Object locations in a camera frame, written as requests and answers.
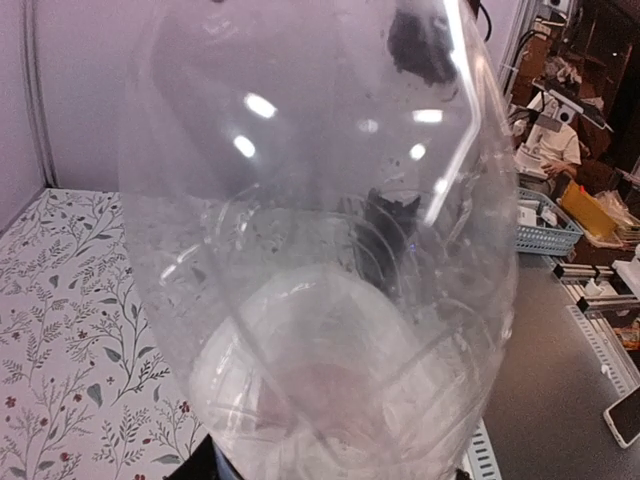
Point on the clear bottle red label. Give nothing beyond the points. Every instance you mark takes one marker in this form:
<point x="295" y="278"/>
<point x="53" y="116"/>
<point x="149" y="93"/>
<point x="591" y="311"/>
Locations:
<point x="320" y="206"/>

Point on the blue plastic basket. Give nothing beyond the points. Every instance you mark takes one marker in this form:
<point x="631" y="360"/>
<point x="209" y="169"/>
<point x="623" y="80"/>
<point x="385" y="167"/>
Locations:
<point x="543" y="227"/>

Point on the person in white shirt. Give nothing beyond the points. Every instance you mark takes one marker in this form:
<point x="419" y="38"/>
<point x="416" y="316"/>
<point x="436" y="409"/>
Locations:
<point x="558" y="151"/>

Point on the yellow padded envelope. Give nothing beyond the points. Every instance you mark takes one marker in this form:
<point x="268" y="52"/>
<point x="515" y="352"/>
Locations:
<point x="587" y="211"/>

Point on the floral table mat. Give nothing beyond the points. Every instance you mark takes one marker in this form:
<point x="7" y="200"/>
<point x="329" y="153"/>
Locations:
<point x="85" y="392"/>

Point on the white smartphone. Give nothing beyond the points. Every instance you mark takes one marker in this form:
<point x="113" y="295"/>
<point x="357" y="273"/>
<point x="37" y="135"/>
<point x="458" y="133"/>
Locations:
<point x="623" y="419"/>

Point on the right aluminium frame post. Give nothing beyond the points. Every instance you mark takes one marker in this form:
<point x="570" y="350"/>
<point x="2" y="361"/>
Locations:
<point x="519" y="26"/>

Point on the aluminium frame post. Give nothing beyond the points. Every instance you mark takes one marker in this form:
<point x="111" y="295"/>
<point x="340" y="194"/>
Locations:
<point x="34" y="98"/>
<point x="519" y="26"/>

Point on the left aluminium frame post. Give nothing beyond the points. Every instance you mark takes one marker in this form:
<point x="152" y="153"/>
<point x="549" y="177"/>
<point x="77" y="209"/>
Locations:
<point x="34" y="98"/>

